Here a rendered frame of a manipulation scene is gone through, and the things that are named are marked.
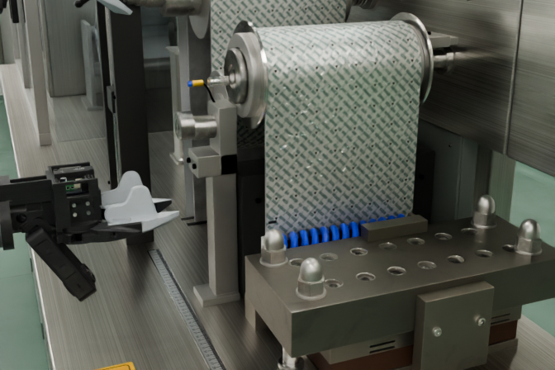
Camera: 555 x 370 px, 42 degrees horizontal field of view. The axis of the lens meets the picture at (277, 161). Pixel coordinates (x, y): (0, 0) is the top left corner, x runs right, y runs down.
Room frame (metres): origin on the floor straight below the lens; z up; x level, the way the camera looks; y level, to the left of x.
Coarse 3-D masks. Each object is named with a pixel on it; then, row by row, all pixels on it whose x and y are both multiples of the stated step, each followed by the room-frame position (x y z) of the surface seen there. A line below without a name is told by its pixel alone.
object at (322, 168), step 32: (288, 128) 0.93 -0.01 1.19; (320, 128) 0.95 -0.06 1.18; (352, 128) 0.97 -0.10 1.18; (384, 128) 0.99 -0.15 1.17; (416, 128) 1.01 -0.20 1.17; (288, 160) 0.93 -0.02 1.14; (320, 160) 0.95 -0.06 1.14; (352, 160) 0.97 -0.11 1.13; (384, 160) 0.99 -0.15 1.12; (288, 192) 0.93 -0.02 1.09; (320, 192) 0.95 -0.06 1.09; (352, 192) 0.97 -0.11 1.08; (384, 192) 0.99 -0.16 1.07; (288, 224) 0.93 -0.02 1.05; (320, 224) 0.95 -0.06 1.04
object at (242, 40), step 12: (240, 36) 0.96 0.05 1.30; (228, 48) 1.01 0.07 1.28; (240, 48) 0.96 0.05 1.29; (252, 48) 0.94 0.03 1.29; (420, 48) 1.02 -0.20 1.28; (252, 60) 0.93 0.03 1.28; (252, 72) 0.92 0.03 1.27; (252, 84) 0.92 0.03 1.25; (420, 84) 1.02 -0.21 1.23; (252, 96) 0.92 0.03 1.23; (240, 108) 0.97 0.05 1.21; (252, 108) 0.93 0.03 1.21
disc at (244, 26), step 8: (240, 24) 1.00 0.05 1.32; (248, 24) 0.97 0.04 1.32; (240, 32) 1.00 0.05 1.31; (248, 32) 0.97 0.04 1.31; (256, 32) 0.94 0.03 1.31; (256, 40) 0.94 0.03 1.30; (256, 48) 0.94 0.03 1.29; (264, 56) 0.92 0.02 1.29; (264, 64) 0.91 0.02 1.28; (264, 72) 0.91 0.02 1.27; (264, 80) 0.91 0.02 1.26; (264, 88) 0.91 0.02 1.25; (264, 96) 0.91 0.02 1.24; (264, 104) 0.91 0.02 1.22; (256, 112) 0.94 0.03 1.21; (264, 112) 0.92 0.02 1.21; (248, 120) 0.97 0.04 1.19; (256, 120) 0.94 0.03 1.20
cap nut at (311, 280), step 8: (304, 264) 0.76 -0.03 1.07; (312, 264) 0.76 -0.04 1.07; (320, 264) 0.77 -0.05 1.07; (304, 272) 0.76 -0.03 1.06; (312, 272) 0.76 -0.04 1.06; (320, 272) 0.76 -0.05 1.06; (304, 280) 0.76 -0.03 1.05; (312, 280) 0.76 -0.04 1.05; (320, 280) 0.76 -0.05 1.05; (296, 288) 0.77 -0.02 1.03; (304, 288) 0.76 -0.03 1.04; (312, 288) 0.75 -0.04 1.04; (320, 288) 0.76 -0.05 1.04; (304, 296) 0.75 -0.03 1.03; (312, 296) 0.75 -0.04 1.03; (320, 296) 0.75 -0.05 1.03
